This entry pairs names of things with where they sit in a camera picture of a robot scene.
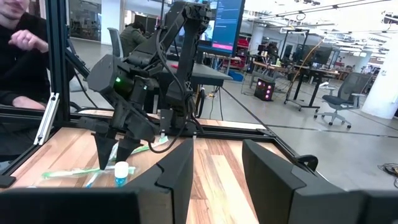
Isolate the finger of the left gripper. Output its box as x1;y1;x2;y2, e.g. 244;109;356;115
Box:
91;132;119;170
116;139;142;164

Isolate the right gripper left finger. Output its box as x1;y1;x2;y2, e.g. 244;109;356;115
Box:
0;138;195;224

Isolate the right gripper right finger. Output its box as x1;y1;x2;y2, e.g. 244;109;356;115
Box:
242;139;398;224

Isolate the green orange packaged toothbrush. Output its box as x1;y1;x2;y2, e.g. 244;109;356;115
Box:
108;136;170;162

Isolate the green white packaged toothbrush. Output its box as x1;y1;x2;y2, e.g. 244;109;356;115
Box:
41;166;137;180

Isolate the teal mouthwash bottle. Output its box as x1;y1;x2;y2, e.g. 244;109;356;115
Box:
113;161;130;188

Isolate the silver aluminium strip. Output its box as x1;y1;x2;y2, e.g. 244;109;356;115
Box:
32;92;60;146

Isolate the grey operator desk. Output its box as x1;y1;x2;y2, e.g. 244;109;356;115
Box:
161;60;234;114

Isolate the blue plastic bin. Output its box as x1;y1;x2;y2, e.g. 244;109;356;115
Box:
228;70;246;83

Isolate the black lit computer tower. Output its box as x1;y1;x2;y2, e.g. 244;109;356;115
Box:
254;78;276;102

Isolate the black standing desk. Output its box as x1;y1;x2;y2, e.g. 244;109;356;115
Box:
283;67;340;113

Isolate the red storage shelf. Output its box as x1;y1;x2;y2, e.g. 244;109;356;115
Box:
222;37;250;70

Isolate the large blue display screen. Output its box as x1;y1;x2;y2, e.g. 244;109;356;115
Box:
197;0;246;58

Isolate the grey office chair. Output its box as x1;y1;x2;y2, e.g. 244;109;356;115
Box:
313;72;373;129

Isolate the white round pillar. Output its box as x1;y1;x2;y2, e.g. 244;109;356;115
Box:
248;25;265;56
361;37;398;121

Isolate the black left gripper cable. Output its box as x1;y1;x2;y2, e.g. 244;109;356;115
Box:
147;26;195;155

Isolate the black fin bracket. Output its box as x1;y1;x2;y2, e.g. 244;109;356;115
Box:
293;154;320;172

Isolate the floor cable bundle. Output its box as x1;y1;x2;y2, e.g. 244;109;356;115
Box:
377;162;398;190

